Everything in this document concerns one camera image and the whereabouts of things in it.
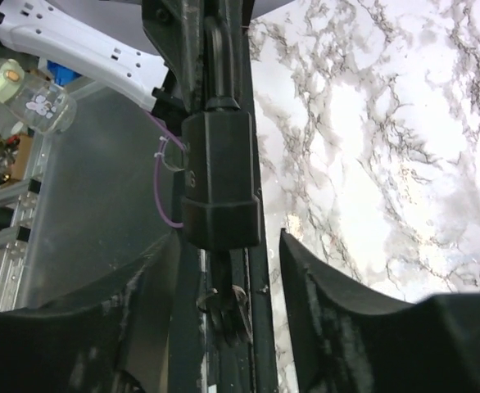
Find black padlock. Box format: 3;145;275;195
182;16;260;251

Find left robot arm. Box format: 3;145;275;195
0;1;253;115

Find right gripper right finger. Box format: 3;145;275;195
279;233;480;393

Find clear bunny glass jar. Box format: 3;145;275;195
0;58;77;134

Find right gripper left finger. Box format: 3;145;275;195
0;233;180;392

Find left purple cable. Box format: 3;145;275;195
147;110;190;229

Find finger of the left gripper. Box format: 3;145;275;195
229;0;255;105
141;0;205;114

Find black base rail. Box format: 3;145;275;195
181;111;277;392

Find black-headed keys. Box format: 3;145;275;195
197;251;252;347

